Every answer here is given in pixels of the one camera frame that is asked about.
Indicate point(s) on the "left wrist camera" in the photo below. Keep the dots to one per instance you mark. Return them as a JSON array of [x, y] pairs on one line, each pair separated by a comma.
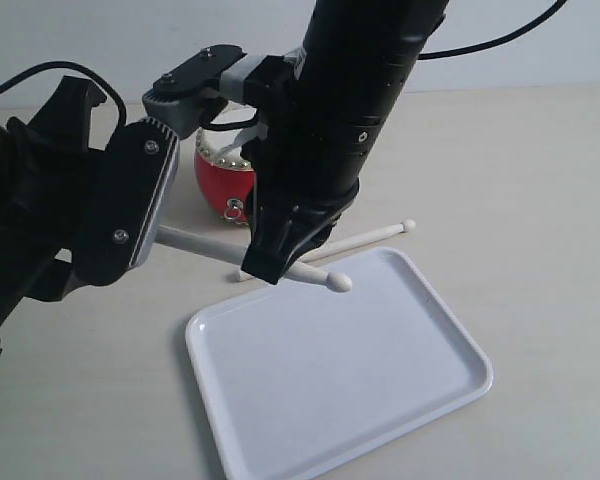
[[122, 216]]

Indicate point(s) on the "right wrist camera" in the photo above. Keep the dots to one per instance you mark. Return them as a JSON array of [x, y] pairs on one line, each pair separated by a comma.
[[193, 94]]

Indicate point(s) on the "white plastic tray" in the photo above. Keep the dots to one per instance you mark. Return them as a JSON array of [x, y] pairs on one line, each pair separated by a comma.
[[297, 381]]

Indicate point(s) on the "small red drum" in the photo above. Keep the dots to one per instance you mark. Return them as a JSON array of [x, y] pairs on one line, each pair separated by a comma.
[[223, 176]]

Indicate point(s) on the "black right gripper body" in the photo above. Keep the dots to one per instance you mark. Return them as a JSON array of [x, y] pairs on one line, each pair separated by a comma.
[[315, 132]]

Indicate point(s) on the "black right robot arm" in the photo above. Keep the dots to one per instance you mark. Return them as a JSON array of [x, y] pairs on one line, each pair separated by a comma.
[[356, 57]]

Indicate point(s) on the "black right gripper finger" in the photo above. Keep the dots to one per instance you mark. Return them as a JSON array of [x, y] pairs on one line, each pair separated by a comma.
[[267, 255], [314, 221]]

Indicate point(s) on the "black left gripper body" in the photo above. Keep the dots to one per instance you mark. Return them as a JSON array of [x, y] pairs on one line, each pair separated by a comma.
[[46, 173]]

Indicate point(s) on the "white wooden drumstick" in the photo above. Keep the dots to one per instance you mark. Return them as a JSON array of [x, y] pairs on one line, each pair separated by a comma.
[[360, 240], [203, 246]]

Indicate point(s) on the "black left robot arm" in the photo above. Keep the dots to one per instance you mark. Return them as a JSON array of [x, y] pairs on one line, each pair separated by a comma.
[[47, 171]]

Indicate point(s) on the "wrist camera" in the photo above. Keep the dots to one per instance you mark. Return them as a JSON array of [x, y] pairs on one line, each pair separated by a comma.
[[193, 94], [122, 216]]

